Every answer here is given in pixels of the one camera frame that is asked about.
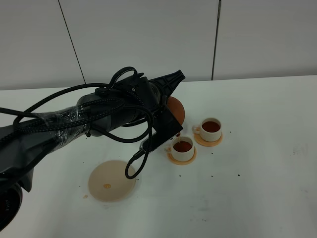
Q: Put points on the white teacup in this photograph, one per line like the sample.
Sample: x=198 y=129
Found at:
x=181 y=148
x=209 y=129

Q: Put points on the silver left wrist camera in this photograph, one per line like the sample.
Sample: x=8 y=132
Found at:
x=157 y=139

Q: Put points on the far orange saucer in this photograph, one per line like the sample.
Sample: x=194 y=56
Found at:
x=210 y=143

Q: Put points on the near white teacup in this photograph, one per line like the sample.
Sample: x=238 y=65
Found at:
x=181 y=148

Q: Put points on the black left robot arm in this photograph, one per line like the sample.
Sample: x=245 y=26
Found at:
x=32 y=136

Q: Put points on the brown round teapot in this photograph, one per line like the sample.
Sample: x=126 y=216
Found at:
x=177 y=109

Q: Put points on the far white teacup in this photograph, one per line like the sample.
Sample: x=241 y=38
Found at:
x=209 y=129

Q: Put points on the beige round teapot tray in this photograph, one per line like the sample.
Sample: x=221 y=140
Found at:
x=108 y=183

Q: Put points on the orange saucer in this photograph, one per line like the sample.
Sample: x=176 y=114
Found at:
x=171 y=158
x=210 y=143

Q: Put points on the near orange saucer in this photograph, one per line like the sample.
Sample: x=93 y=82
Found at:
x=171 y=158

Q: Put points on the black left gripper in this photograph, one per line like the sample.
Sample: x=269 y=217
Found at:
x=146 y=100

